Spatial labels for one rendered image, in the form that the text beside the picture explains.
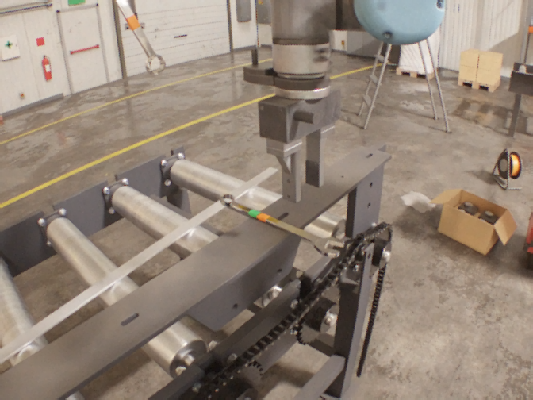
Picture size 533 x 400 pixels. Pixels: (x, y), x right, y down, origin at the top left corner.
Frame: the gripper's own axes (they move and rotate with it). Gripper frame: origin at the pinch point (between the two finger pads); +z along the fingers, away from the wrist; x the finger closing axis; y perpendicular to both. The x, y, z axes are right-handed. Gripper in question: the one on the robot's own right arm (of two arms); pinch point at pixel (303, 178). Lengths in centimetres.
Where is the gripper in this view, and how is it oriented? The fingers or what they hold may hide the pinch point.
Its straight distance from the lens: 55.6
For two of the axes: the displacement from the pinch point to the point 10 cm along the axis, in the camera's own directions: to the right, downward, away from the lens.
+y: 7.5, 3.0, -5.9
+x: 6.6, -4.1, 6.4
